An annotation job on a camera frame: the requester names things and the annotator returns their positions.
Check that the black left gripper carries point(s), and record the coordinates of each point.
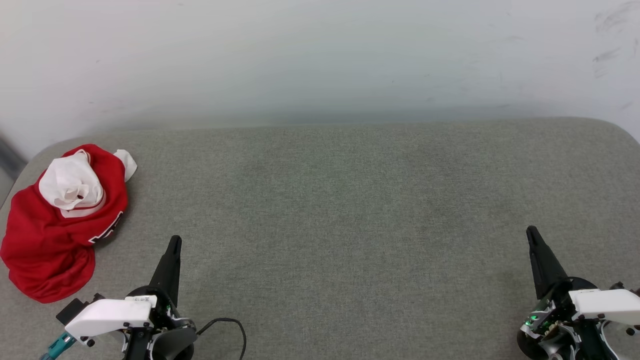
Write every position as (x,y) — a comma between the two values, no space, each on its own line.
(161,316)

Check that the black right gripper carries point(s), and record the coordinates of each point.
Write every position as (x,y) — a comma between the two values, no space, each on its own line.
(556,301)

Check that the red and white basketball jersey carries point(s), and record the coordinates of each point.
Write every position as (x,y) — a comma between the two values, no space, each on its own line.
(45,235)

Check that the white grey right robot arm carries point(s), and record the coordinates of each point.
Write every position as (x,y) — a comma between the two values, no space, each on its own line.
(595,345)

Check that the grey fabric sofa cushion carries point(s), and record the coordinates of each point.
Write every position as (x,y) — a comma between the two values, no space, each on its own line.
(330,225)

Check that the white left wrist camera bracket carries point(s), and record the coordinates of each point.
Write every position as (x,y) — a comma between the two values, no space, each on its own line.
(107,315)

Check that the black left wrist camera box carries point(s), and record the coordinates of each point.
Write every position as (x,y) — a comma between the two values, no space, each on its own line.
(72,310)

